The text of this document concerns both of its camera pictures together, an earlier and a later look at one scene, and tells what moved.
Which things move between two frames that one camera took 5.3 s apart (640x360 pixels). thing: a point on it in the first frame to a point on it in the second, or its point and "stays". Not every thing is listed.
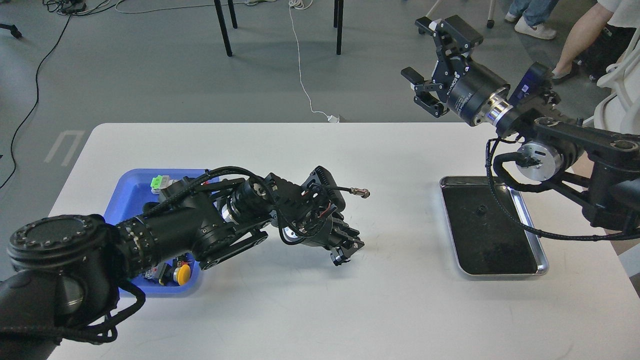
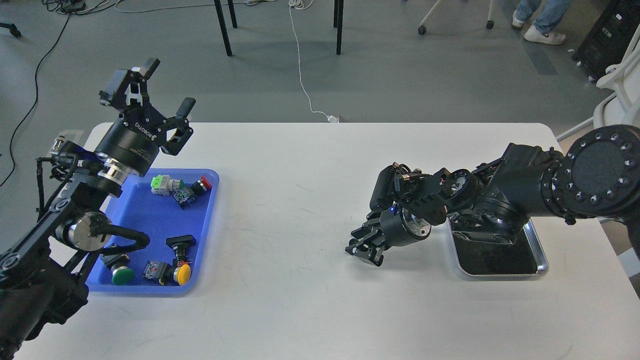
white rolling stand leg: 490,23 stays
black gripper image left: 324,227 to 133,140
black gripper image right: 469,90 to 397,227
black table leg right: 338,12 stays
